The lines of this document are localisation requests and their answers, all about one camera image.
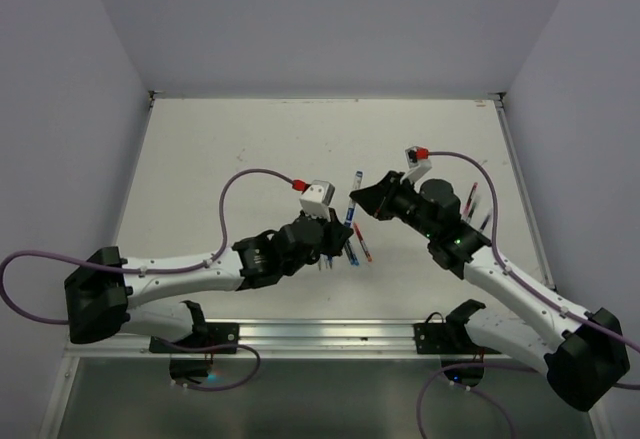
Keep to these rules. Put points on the aluminium mounting rail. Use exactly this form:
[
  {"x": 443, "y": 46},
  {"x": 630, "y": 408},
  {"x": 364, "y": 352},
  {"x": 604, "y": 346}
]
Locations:
[{"x": 370, "y": 338}]

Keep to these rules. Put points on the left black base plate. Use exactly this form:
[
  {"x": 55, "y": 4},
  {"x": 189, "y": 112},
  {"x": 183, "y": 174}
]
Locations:
[{"x": 201, "y": 334}]

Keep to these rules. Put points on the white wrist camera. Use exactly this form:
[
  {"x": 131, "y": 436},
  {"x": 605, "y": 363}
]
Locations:
[
  {"x": 419, "y": 164},
  {"x": 315, "y": 201}
]

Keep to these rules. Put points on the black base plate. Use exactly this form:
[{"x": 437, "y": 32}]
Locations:
[
  {"x": 446, "y": 335},
  {"x": 201, "y": 334}
]

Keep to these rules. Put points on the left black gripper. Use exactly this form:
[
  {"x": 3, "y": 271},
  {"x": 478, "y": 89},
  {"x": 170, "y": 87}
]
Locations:
[{"x": 336, "y": 231}]

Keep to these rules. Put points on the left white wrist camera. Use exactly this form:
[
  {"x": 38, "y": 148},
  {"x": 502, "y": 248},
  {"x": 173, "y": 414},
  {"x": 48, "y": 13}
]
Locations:
[{"x": 315, "y": 201}]

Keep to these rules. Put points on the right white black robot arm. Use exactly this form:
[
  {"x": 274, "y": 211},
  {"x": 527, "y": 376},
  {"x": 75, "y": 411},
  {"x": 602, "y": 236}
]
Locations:
[{"x": 578, "y": 351}]

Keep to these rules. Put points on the blue pen cap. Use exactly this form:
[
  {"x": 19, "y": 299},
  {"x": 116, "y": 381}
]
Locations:
[{"x": 486, "y": 221}]

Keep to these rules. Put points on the red pen cap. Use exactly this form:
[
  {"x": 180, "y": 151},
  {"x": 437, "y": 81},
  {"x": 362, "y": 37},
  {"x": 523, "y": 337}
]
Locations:
[{"x": 471, "y": 203}]

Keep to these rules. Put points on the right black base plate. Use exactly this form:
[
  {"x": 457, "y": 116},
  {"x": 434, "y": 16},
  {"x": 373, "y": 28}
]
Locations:
[{"x": 446, "y": 335}]

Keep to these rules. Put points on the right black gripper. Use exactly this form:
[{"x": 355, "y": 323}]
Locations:
[{"x": 376, "y": 197}]

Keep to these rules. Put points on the red pen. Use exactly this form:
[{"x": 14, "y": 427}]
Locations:
[{"x": 362, "y": 242}]

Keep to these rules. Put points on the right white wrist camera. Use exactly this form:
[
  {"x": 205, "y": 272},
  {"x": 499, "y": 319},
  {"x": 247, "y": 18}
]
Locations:
[{"x": 419, "y": 164}]

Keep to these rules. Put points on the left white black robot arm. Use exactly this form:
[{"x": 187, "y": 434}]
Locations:
[{"x": 111, "y": 295}]

